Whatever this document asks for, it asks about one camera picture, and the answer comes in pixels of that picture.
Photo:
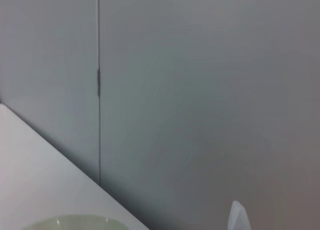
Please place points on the translucent green wavy fruit plate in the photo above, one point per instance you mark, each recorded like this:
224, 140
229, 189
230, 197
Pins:
75, 223

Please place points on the grey marker pen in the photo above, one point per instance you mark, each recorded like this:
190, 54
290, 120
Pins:
237, 220

